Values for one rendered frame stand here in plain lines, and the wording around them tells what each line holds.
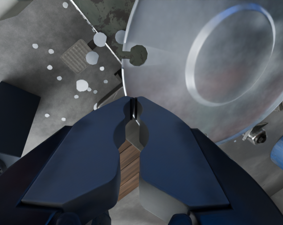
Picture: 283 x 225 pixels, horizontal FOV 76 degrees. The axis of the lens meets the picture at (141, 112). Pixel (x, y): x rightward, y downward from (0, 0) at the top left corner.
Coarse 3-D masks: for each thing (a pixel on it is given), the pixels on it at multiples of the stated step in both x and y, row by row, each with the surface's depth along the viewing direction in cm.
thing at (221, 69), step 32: (160, 0) 17; (192, 0) 18; (224, 0) 19; (256, 0) 20; (128, 32) 17; (160, 32) 19; (192, 32) 20; (224, 32) 20; (256, 32) 22; (128, 64) 19; (160, 64) 20; (192, 64) 21; (224, 64) 22; (256, 64) 24; (160, 96) 23; (192, 96) 24; (224, 96) 25; (256, 96) 28; (192, 128) 28; (224, 128) 30
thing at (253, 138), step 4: (256, 132) 32; (260, 132) 32; (264, 132) 32; (252, 136) 32; (256, 136) 32; (260, 136) 32; (264, 136) 32; (252, 140) 33; (256, 140) 32; (260, 140) 32; (264, 140) 32; (256, 144) 33
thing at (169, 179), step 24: (144, 120) 9; (168, 120) 9; (144, 144) 9; (168, 144) 8; (192, 144) 8; (144, 168) 6; (168, 168) 7; (192, 168) 7; (144, 192) 6; (168, 192) 6; (192, 192) 6; (216, 192) 6; (168, 216) 6
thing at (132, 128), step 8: (120, 88) 21; (104, 96) 22; (112, 96) 21; (120, 96) 21; (104, 104) 21; (128, 128) 24; (136, 128) 24; (128, 136) 25; (136, 136) 25; (136, 144) 26
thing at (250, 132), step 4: (260, 124) 32; (264, 124) 32; (252, 128) 32; (256, 128) 32; (260, 128) 32; (248, 132) 32; (252, 132) 32; (244, 136) 33; (248, 136) 32; (244, 140) 33
